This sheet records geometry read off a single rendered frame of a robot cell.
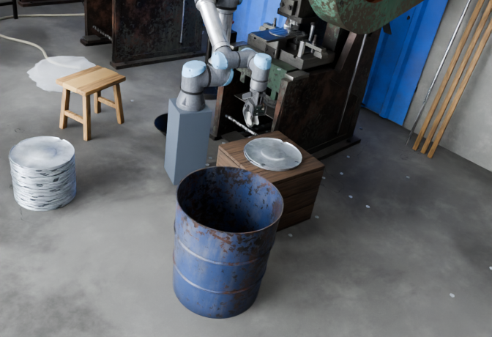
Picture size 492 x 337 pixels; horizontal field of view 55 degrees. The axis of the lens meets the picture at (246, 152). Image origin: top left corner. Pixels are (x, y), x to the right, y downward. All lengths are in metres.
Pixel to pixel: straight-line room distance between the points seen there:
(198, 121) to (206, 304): 0.97
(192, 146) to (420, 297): 1.35
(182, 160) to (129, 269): 0.70
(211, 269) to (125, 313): 0.42
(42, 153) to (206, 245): 1.06
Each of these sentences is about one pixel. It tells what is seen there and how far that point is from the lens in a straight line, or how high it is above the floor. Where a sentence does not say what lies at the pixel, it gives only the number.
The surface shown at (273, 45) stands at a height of 0.72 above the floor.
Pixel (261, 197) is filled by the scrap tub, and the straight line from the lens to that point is 2.03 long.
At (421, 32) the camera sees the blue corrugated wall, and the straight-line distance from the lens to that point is 3.72.
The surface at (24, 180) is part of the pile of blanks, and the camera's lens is 2.45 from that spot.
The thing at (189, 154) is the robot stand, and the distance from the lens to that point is 2.59.
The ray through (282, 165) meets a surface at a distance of 2.32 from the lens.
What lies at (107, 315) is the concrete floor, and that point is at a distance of 2.04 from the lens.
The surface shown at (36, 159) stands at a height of 0.25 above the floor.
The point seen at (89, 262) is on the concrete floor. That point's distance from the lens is 2.24.
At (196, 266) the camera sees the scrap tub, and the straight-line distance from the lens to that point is 1.85.
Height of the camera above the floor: 1.59
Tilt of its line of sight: 31 degrees down
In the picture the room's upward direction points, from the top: 10 degrees clockwise
